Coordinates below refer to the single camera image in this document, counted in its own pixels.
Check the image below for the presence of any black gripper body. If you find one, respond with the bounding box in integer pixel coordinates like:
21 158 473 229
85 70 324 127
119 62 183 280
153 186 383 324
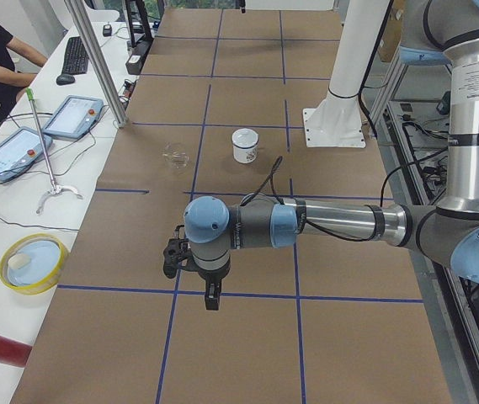
197 267 230 295

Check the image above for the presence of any clear glass funnel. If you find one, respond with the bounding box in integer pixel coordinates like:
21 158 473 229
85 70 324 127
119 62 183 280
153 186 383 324
162 142 190 170

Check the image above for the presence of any white ceramic lid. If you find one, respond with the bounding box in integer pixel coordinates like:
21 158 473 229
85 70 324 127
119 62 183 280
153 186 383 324
232 128 258 149

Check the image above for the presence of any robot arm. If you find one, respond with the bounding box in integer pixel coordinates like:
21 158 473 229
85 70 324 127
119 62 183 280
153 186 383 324
163 1 479 310

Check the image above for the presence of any white enamel mug blue rim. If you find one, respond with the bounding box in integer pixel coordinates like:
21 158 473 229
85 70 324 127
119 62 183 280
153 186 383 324
232 141 258 164

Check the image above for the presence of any metal reacher grabber stick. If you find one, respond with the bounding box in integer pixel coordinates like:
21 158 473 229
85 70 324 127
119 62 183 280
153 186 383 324
25 88 83 215

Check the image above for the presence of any yellow tape roll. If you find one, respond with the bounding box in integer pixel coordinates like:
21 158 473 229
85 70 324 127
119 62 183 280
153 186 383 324
0 233 70 295

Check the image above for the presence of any far teach pendant tablet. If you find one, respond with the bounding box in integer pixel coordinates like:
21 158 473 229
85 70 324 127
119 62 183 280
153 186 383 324
42 95 104 140

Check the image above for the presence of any teach pendant tablet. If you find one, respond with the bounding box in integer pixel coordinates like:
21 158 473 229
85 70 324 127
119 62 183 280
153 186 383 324
0 126 43 183
42 95 104 140

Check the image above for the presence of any black box with label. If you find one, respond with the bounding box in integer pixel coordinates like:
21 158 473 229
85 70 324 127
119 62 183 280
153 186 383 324
125 40 152 75

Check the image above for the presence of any near teach pendant tablet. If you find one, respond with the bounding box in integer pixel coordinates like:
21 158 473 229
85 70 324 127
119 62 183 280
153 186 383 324
0 126 43 183

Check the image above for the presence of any black computer mouse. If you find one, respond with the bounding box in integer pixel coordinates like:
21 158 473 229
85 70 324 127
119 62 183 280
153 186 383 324
56 73 76 86

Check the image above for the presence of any black keyboard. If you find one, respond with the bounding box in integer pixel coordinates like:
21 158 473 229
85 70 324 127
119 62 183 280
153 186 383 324
61 36 89 76

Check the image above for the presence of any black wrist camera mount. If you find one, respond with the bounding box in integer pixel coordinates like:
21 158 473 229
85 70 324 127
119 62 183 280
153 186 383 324
162 225 198 279

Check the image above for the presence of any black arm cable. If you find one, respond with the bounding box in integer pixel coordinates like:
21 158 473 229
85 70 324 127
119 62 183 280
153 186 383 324
241 155 396 243

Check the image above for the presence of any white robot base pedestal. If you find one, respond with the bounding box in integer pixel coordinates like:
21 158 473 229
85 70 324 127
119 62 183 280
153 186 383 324
303 0 391 148

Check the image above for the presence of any aluminium frame post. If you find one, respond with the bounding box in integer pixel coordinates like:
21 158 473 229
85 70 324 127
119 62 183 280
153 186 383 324
65 0 127 128

